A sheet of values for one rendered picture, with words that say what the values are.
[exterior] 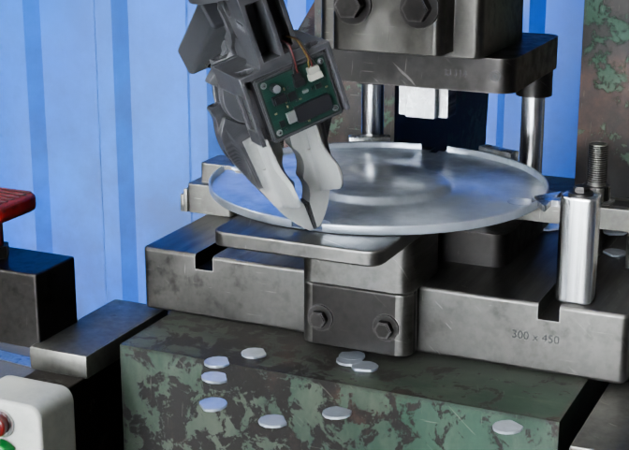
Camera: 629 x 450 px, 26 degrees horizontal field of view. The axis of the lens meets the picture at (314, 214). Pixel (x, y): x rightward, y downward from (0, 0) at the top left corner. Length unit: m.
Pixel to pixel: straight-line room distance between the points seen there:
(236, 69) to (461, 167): 0.35
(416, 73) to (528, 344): 0.25
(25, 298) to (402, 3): 0.41
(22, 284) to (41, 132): 1.69
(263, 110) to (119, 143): 1.84
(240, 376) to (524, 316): 0.24
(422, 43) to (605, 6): 0.30
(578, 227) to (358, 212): 0.18
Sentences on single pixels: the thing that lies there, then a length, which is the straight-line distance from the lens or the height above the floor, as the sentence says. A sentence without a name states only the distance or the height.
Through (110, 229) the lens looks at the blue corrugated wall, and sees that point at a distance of 2.83.
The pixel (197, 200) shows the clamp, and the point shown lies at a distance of 1.37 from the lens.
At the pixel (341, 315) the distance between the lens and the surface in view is 1.16.
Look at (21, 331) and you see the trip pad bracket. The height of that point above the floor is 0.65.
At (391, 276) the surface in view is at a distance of 1.13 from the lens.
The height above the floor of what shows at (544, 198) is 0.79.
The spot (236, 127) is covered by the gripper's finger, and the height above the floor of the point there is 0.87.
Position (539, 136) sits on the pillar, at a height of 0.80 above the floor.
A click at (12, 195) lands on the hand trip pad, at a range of 1.25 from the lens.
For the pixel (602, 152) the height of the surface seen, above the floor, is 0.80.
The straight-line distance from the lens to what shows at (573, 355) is 1.14.
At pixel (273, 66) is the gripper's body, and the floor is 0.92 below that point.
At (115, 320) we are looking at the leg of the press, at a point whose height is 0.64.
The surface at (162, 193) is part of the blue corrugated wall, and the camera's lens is 2.78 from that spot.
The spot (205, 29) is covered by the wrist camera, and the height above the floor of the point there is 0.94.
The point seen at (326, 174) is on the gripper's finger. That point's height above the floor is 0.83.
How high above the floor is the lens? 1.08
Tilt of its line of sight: 16 degrees down
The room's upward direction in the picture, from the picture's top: straight up
